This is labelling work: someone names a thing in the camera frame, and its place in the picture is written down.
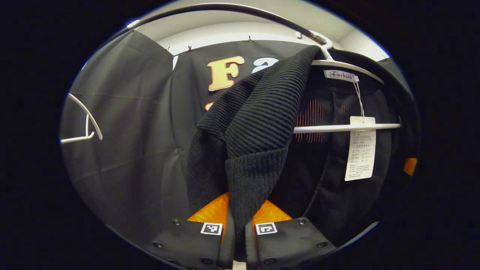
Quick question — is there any white plastic clothes hanger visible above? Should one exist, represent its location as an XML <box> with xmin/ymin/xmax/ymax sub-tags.
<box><xmin>292</xmin><ymin>31</ymin><xmax>402</xmax><ymax>134</ymax></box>

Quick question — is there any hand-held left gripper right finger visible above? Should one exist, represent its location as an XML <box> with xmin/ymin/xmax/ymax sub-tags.
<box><xmin>244</xmin><ymin>199</ymin><xmax>338</xmax><ymax>270</ymax></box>

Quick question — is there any black metal clothes rack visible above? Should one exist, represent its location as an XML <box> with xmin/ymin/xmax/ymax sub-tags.
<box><xmin>101</xmin><ymin>3</ymin><xmax>327</xmax><ymax>45</ymax></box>

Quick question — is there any black backdrop cloth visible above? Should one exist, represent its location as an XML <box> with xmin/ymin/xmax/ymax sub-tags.
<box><xmin>59</xmin><ymin>30</ymin><xmax>398</xmax><ymax>240</ymax></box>

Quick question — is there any black knit cardigan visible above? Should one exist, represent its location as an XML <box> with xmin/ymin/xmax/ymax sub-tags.
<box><xmin>186</xmin><ymin>45</ymin><xmax>422</xmax><ymax>263</ymax></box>

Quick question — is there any empty white clothes hanger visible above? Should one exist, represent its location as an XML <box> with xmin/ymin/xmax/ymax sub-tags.
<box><xmin>60</xmin><ymin>93</ymin><xmax>104</xmax><ymax>145</ymax></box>

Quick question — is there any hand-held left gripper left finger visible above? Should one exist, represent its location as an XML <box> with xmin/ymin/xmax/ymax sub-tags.
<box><xmin>144</xmin><ymin>192</ymin><xmax>236</xmax><ymax>270</ymax></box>

